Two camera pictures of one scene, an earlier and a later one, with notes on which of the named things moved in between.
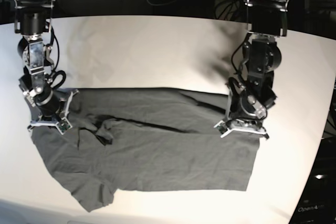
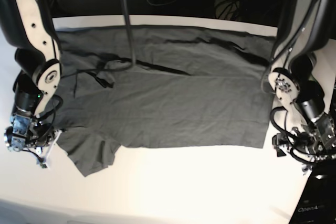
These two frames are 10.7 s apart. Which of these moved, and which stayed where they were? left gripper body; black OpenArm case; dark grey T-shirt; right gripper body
Moved: right gripper body; left gripper body; dark grey T-shirt
Stayed: black OpenArm case
